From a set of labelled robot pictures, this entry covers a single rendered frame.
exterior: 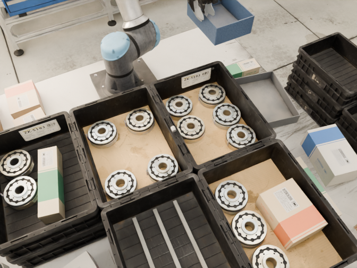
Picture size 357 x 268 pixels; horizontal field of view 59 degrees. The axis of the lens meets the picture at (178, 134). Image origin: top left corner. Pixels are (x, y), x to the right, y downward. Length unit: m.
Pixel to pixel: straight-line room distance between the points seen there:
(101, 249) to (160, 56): 0.95
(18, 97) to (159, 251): 0.90
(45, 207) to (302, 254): 0.76
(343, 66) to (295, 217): 1.28
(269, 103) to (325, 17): 1.98
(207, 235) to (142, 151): 0.37
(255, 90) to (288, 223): 0.71
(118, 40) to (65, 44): 1.70
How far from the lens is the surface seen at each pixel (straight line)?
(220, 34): 1.11
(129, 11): 1.35
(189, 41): 1.72
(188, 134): 1.12
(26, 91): 1.52
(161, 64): 1.59
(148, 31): 1.37
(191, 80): 1.25
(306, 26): 3.17
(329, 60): 2.10
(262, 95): 1.49
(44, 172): 1.10
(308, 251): 1.05
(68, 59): 2.83
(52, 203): 1.04
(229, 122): 1.17
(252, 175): 1.10
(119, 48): 1.28
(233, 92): 1.22
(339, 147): 1.31
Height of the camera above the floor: 1.78
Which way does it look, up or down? 55 degrees down
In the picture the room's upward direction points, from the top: 1 degrees counter-clockwise
